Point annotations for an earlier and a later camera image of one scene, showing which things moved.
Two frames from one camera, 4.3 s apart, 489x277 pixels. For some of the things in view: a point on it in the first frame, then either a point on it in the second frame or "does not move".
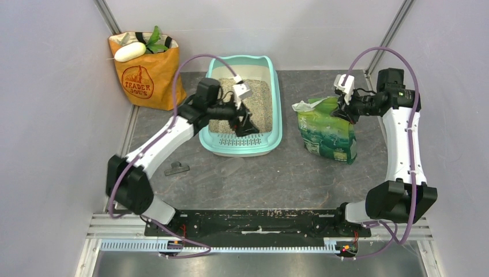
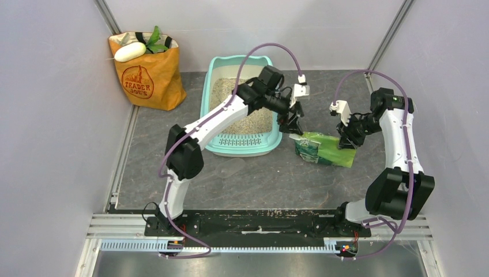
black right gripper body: x=352 y=111 to x=356 y=127
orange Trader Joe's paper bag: x=148 y=81 does not move
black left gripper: x=243 y=128 to x=292 y=125
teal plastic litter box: x=245 y=67 does not move
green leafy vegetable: x=152 y=45 does not move
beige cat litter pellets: x=258 y=105 does not move
